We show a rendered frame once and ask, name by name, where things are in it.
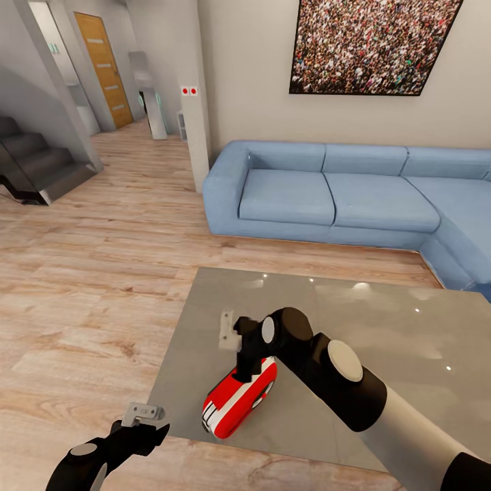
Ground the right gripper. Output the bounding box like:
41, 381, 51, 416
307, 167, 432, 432
231, 318, 264, 383

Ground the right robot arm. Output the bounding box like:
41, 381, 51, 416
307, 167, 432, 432
220, 308, 491, 491

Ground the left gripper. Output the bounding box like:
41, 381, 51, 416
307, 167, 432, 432
109, 420, 170, 467

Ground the radio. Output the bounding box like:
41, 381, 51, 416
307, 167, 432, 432
202, 355, 278, 438

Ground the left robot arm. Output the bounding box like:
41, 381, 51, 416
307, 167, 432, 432
45, 402, 170, 491

